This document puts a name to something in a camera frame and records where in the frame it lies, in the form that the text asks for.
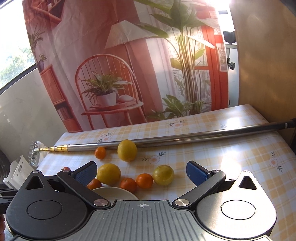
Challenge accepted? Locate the yellow-green round fruit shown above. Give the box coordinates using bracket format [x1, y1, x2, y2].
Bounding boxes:
[152, 165, 175, 186]

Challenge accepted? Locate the plaid floral tablecloth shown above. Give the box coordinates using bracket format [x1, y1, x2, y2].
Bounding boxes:
[36, 104, 296, 241]

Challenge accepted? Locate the wooden board panel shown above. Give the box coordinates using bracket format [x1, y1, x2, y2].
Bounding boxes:
[229, 0, 296, 147]

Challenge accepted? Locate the cream bowl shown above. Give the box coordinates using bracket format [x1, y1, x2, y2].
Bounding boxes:
[92, 186, 138, 204]

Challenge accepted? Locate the black camera on stand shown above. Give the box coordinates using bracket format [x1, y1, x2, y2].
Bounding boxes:
[223, 31, 237, 70]

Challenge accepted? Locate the printed room backdrop cloth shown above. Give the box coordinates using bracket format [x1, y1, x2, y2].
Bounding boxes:
[23, 1, 229, 132]

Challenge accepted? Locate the telescopic metal pole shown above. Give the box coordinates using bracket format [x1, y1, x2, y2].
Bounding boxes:
[28, 118, 295, 167]

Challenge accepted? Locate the white plastic crate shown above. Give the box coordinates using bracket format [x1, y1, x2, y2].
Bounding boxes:
[3, 156, 34, 190]

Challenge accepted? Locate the small orange tangerine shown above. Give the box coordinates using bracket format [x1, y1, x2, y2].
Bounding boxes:
[94, 147, 106, 160]

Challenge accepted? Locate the large yellow lemon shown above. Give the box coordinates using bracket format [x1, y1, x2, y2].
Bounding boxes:
[117, 140, 137, 162]

